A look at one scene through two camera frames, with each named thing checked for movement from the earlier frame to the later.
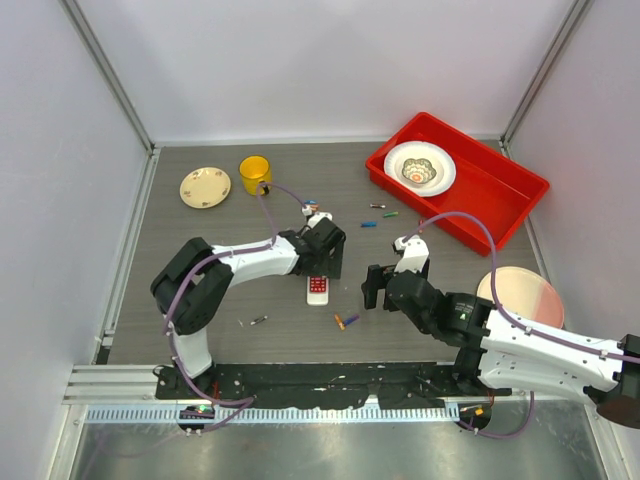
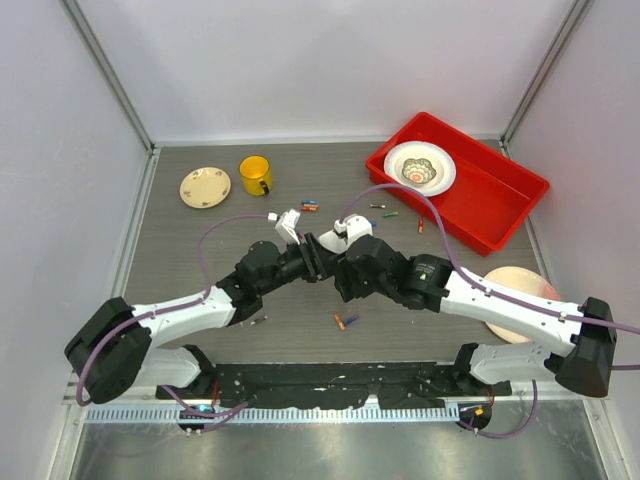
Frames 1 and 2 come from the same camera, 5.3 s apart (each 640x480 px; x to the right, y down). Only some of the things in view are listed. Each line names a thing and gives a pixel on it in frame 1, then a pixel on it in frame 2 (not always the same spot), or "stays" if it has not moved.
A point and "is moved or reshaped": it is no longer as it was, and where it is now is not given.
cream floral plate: [205, 187] stays
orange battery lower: [339, 322] stays
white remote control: [317, 290] is moved or reshaped
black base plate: [396, 385] stays
